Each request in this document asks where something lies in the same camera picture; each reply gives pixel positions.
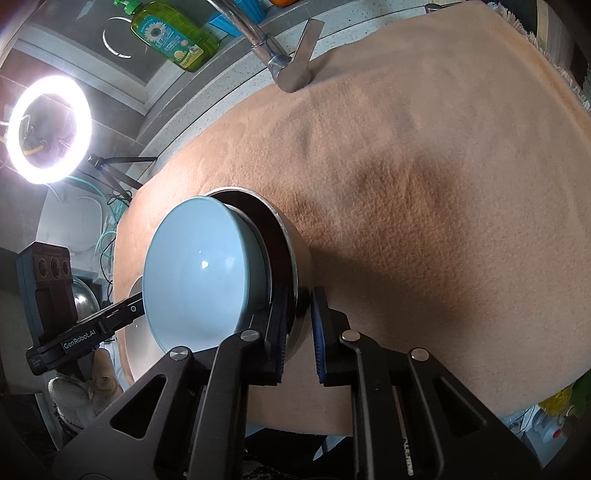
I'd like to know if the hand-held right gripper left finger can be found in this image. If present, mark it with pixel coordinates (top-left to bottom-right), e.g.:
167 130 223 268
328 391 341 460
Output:
52 284 296 480

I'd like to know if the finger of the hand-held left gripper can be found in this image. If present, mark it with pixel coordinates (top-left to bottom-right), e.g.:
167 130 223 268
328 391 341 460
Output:
76 295 145 333

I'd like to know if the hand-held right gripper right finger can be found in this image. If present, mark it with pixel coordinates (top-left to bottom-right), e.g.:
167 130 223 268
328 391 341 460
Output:
310 286 541 480

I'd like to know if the large white plate leaf print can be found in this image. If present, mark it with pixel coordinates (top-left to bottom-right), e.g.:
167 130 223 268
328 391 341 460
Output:
124 274 160 384

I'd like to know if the steel bowl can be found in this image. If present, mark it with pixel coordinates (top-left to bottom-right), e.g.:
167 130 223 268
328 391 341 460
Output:
210 187 304 367

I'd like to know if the light blue ceramic bowl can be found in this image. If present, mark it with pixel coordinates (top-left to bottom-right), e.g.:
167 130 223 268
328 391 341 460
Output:
142 196 271 354

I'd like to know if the person's left hand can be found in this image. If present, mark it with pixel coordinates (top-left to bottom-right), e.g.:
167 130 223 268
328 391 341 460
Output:
48 348 124 416

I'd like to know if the steel pot lid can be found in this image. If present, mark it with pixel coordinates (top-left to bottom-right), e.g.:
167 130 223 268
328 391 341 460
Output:
71 277 101 324

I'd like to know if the tan cloth mat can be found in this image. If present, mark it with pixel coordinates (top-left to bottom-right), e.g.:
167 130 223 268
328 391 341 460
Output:
113 0 591 437

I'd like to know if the chrome faucet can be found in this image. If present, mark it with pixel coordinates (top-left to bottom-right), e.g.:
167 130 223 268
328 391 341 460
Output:
206 0 326 93

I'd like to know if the green dish soap bottle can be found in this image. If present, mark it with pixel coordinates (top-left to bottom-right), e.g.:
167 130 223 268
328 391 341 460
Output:
114 0 221 72

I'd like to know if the blue ribbed cup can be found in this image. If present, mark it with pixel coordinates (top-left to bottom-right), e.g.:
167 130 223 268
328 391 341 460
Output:
208 0 278 29

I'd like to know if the teal cable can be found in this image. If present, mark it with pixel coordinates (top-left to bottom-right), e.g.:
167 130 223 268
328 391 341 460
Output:
71 175 124 261

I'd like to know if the white cable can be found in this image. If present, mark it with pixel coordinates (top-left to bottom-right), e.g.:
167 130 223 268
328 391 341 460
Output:
53 196 112 232

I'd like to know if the white ring light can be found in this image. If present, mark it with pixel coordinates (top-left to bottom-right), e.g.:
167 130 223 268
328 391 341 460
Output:
6 75 90 184

